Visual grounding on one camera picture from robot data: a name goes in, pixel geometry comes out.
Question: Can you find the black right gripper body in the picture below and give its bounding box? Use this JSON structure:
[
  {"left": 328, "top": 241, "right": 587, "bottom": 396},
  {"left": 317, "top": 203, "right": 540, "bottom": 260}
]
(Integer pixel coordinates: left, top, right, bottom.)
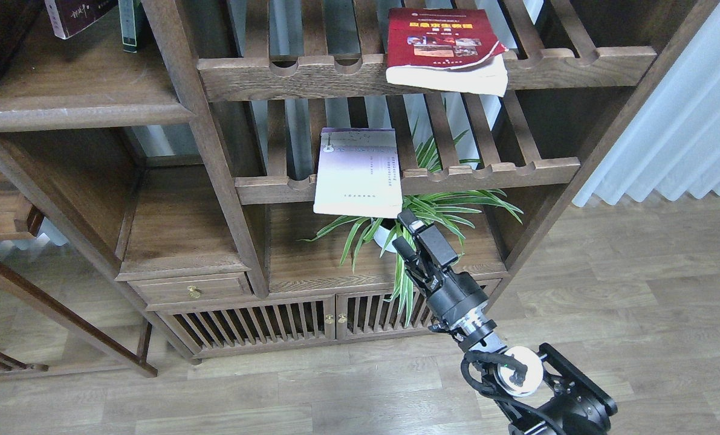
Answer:
[{"left": 407, "top": 260, "right": 490, "bottom": 333}]

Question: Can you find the dark wooden bookshelf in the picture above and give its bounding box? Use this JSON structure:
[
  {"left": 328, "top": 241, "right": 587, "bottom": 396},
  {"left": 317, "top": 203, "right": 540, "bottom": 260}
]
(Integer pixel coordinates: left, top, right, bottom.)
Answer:
[{"left": 0, "top": 1, "right": 717, "bottom": 361}]

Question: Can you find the white curtain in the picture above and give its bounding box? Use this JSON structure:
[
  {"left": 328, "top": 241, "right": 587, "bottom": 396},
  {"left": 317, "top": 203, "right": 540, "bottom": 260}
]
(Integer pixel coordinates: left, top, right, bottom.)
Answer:
[{"left": 572, "top": 3, "right": 720, "bottom": 207}]

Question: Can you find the green spider plant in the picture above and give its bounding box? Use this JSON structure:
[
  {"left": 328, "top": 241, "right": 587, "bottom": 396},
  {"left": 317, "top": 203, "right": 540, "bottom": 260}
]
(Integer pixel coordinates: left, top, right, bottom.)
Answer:
[{"left": 302, "top": 121, "right": 524, "bottom": 327}]

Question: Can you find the brass drawer knob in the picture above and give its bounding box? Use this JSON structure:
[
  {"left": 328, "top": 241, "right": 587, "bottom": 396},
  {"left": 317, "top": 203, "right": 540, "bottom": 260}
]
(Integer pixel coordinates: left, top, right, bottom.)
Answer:
[{"left": 187, "top": 286, "right": 202, "bottom": 299}]

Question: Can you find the white and purple book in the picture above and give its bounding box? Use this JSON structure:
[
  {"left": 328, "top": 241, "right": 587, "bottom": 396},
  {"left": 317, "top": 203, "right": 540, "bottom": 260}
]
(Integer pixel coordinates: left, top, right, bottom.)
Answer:
[{"left": 313, "top": 127, "right": 402, "bottom": 218}]

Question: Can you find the red paperback book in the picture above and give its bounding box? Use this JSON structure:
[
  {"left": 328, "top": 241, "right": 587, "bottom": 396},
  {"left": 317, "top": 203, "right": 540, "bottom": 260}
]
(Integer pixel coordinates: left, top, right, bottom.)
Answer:
[{"left": 386, "top": 8, "right": 508, "bottom": 97}]

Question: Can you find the green upright book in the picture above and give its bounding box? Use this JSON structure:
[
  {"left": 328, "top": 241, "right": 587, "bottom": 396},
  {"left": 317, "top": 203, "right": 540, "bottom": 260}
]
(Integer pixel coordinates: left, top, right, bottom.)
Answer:
[{"left": 117, "top": 0, "right": 145, "bottom": 53}]

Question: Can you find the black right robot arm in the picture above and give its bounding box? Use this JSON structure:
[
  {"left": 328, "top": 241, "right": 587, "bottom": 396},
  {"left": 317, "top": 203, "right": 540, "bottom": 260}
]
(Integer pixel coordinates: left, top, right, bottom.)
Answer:
[{"left": 394, "top": 210, "right": 617, "bottom": 434}]

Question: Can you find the white plant pot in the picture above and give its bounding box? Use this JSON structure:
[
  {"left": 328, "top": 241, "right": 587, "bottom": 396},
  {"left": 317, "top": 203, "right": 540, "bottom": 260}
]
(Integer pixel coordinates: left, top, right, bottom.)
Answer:
[{"left": 373, "top": 219, "right": 416, "bottom": 257}]

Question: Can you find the maroon book with white characters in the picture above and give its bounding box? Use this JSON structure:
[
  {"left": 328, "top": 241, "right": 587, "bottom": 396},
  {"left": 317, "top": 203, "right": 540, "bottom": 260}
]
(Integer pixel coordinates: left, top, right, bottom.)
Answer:
[{"left": 44, "top": 0, "right": 118, "bottom": 39}]

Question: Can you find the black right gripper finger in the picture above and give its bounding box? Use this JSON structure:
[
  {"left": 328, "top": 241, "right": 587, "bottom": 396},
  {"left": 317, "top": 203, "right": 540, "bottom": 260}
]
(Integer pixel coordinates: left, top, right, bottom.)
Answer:
[
  {"left": 393, "top": 235, "right": 433, "bottom": 285},
  {"left": 397, "top": 210, "right": 458, "bottom": 269}
]

